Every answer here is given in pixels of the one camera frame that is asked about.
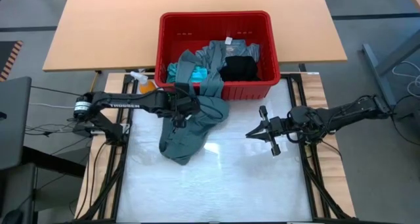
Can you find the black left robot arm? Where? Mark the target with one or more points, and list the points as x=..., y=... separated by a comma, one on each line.
x=131, y=103

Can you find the orange spray bottle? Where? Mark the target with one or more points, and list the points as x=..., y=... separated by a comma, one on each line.
x=146, y=86

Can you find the black aluminium table frame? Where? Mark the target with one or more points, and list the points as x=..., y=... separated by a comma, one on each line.
x=305, y=75

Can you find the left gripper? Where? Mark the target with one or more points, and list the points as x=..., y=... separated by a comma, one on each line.
x=183, y=106

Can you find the black garment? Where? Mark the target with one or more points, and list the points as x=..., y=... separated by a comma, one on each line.
x=239, y=68

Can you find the black hazard-striped floor mat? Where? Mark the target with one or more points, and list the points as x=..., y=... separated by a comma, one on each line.
x=6, y=53

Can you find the grey striped shirt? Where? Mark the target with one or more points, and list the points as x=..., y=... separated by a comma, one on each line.
x=238, y=48

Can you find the black round stand base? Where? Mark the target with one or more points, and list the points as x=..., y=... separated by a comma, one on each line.
x=407, y=117

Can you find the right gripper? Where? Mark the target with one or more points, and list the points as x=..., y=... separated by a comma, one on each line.
x=278, y=126

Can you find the grey-green pants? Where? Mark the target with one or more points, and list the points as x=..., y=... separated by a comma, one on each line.
x=190, y=138

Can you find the turquoise garment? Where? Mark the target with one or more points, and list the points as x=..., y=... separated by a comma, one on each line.
x=198, y=75

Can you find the red plastic laundry bin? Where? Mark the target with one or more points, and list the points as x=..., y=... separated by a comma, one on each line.
x=197, y=23

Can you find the dark grey flat panel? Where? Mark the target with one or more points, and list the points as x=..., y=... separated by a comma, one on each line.
x=13, y=125

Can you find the dark grey cabinet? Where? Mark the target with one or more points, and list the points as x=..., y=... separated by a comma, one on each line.
x=16, y=191

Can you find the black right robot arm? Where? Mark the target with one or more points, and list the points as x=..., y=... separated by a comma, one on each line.
x=344, y=114

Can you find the grey metal desk leg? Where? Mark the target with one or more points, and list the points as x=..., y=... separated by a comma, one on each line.
x=377, y=69

